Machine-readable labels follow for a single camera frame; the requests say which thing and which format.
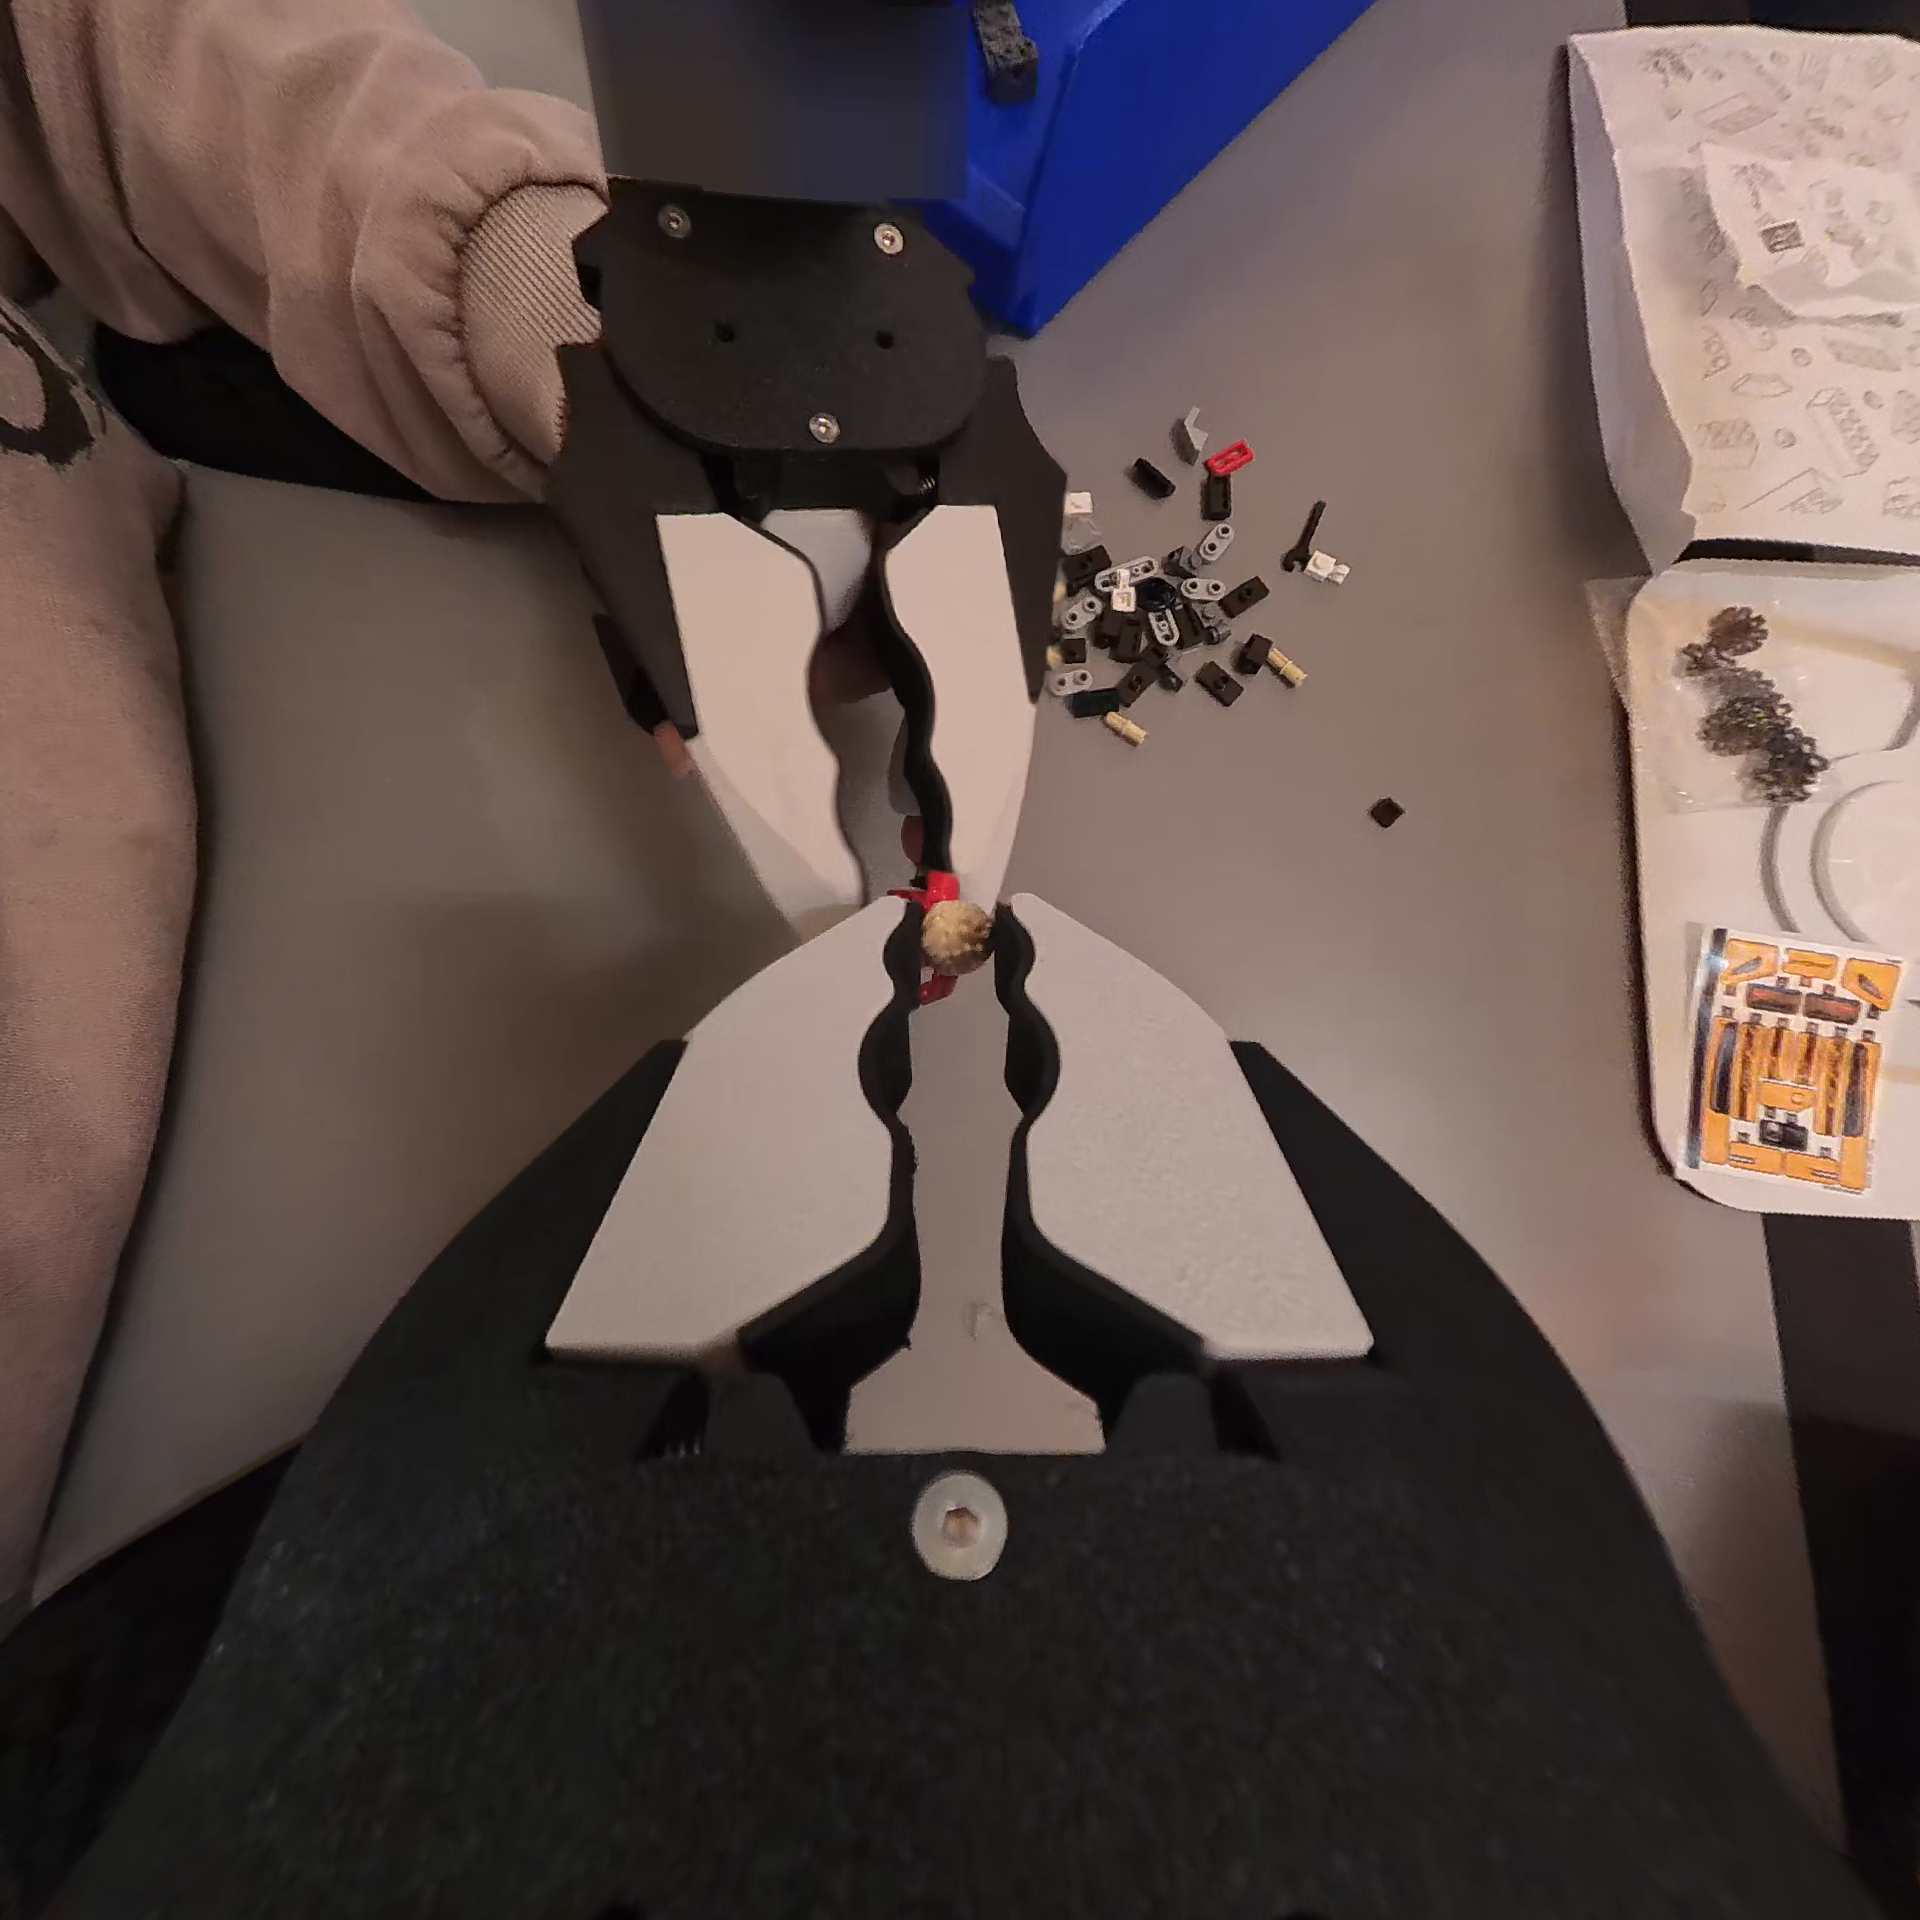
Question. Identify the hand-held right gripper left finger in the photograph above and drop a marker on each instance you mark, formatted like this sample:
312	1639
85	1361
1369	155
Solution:
721	1201

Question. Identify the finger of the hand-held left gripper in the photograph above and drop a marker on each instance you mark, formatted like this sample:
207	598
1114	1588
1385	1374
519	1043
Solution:
750	676
974	676

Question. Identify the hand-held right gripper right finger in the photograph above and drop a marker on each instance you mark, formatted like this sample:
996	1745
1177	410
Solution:
1200	1201

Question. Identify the yellow minifigure head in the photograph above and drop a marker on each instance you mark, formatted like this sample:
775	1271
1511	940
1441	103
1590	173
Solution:
956	939

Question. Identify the red toy minifigure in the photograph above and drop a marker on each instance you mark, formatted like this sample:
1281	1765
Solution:
937	988

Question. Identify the person's left forearm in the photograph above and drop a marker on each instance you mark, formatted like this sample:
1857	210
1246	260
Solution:
301	195

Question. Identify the person's left hand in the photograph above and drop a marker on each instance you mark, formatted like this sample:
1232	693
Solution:
854	661

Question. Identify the pile of small bricks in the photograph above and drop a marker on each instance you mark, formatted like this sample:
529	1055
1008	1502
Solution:
1156	601

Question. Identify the assorted loose bricks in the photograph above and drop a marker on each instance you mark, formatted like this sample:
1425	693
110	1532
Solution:
1004	54

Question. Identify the blue plastic bin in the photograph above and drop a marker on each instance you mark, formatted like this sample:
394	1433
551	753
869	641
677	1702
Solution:
1142	195

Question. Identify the black cloth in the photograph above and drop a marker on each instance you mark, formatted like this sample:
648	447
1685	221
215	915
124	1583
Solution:
271	412
106	1724

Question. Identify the clear bag of black parts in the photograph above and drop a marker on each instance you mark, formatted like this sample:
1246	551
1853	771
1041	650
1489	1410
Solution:
1665	901

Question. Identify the orange sticker sheet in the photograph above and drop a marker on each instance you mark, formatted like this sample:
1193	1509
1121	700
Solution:
1799	1067

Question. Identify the beige hoodie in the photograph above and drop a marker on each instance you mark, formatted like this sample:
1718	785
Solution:
90	901

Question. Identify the printed white paper bag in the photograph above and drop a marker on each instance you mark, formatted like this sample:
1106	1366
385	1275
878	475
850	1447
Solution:
1770	301

